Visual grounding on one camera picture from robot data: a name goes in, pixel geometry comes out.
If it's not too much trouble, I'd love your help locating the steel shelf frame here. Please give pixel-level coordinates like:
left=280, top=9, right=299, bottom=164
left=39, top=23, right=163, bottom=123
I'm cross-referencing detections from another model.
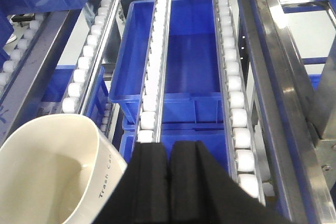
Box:
left=238, top=0, right=335, bottom=223

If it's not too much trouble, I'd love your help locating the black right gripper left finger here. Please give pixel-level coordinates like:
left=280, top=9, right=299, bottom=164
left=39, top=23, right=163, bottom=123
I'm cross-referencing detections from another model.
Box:
left=93, top=143, right=170, bottom=223

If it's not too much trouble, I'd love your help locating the white roller track middle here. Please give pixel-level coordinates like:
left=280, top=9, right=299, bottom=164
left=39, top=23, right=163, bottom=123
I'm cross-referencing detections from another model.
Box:
left=134, top=0, right=172, bottom=143

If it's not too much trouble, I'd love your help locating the white roller track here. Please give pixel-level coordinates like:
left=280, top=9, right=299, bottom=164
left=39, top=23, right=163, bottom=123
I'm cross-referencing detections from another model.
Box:
left=60, top=0, right=121, bottom=115
left=134, top=0, right=172, bottom=143
left=212, top=0, right=266, bottom=205

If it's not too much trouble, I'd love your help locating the white roller track right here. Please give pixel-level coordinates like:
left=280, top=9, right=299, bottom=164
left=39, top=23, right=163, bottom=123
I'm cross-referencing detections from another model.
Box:
left=212, top=0, right=266, bottom=205

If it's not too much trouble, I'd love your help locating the white plastic trash bin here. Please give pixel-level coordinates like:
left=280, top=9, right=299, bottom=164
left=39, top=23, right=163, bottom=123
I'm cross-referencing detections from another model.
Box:
left=1, top=114, right=127, bottom=223

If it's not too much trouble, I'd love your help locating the white roller track left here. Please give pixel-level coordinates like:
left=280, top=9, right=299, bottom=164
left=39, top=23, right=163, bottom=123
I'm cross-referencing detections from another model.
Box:
left=60, top=0, right=121, bottom=115

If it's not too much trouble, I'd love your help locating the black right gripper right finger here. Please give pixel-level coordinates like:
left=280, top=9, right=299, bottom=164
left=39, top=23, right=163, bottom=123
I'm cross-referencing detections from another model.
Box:
left=170, top=141, right=290, bottom=223

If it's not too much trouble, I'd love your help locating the blue crate lower layer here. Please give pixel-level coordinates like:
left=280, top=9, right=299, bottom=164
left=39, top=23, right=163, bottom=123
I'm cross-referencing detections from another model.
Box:
left=109, top=0, right=228, bottom=168

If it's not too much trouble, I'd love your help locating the steel divider strip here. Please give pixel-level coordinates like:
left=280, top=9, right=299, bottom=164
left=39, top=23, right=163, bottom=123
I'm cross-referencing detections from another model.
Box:
left=1, top=9, right=81, bottom=143

